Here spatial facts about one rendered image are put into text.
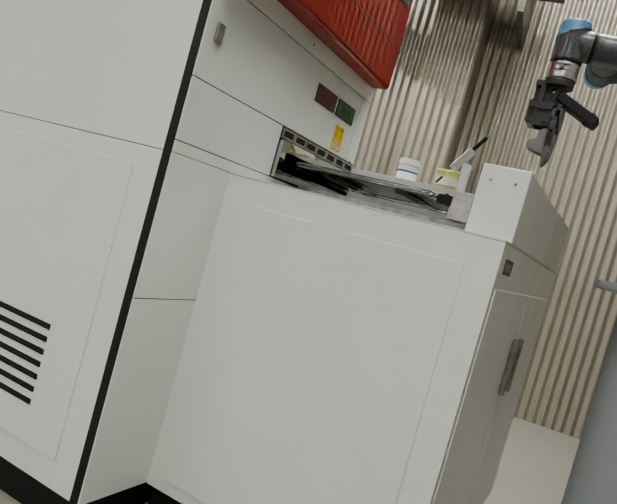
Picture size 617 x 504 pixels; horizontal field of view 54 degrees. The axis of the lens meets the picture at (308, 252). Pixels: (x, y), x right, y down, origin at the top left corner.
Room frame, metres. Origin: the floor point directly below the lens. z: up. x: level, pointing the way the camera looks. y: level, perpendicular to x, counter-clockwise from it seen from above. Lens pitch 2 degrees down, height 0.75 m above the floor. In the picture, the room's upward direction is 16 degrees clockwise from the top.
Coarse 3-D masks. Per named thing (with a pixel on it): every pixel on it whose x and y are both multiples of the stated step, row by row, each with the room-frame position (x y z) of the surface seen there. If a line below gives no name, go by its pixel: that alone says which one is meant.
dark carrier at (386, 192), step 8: (360, 184) 1.62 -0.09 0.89; (368, 184) 1.56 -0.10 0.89; (376, 192) 1.73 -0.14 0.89; (384, 192) 1.66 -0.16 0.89; (392, 192) 1.60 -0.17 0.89; (408, 192) 1.48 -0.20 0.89; (400, 200) 1.77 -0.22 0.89; (408, 200) 1.70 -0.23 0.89; (424, 200) 1.57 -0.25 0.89; (432, 200) 1.51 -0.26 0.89; (440, 208) 1.67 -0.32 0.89; (448, 208) 1.61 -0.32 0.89
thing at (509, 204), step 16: (480, 176) 1.19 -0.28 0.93; (496, 176) 1.18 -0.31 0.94; (512, 176) 1.16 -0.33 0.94; (528, 176) 1.15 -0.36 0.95; (480, 192) 1.19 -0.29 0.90; (496, 192) 1.17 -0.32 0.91; (512, 192) 1.16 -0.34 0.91; (528, 192) 1.16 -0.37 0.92; (544, 192) 1.33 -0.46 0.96; (480, 208) 1.18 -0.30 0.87; (496, 208) 1.17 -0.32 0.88; (512, 208) 1.16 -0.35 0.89; (528, 208) 1.21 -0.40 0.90; (544, 208) 1.39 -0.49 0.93; (480, 224) 1.18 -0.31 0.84; (496, 224) 1.17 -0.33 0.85; (512, 224) 1.15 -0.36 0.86; (528, 224) 1.26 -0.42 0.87; (544, 224) 1.46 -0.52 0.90; (512, 240) 1.15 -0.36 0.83; (528, 240) 1.31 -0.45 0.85; (544, 240) 1.53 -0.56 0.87; (544, 256) 1.61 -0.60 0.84
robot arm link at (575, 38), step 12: (564, 24) 1.52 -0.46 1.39; (576, 24) 1.50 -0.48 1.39; (588, 24) 1.50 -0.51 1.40; (564, 36) 1.51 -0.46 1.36; (576, 36) 1.50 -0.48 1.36; (588, 36) 1.49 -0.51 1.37; (564, 48) 1.50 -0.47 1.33; (576, 48) 1.50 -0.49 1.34; (588, 48) 1.49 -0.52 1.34; (552, 60) 1.52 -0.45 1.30; (564, 60) 1.52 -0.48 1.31; (576, 60) 1.50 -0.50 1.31
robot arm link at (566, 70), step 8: (552, 64) 1.52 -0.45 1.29; (560, 64) 1.50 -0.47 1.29; (568, 64) 1.50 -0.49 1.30; (576, 64) 1.50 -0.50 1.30; (552, 72) 1.51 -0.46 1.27; (560, 72) 1.50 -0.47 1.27; (568, 72) 1.50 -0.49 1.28; (576, 72) 1.50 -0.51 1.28; (568, 80) 1.50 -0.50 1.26; (576, 80) 1.52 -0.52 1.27
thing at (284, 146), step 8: (280, 144) 1.53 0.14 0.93; (288, 144) 1.55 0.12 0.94; (280, 152) 1.52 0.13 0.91; (288, 152) 1.56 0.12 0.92; (296, 152) 1.59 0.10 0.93; (304, 152) 1.62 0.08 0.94; (280, 160) 1.53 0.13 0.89; (304, 160) 1.64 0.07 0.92; (312, 160) 1.67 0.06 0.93; (320, 160) 1.71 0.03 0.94; (272, 168) 1.53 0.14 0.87; (280, 168) 1.54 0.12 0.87; (336, 168) 1.81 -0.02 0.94; (272, 176) 1.54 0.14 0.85; (280, 176) 1.55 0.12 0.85; (288, 176) 1.58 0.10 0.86; (296, 176) 1.62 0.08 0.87; (296, 184) 1.63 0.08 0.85; (304, 184) 1.67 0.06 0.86; (312, 184) 1.70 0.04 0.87; (336, 192) 1.85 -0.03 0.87; (344, 192) 1.91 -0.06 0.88
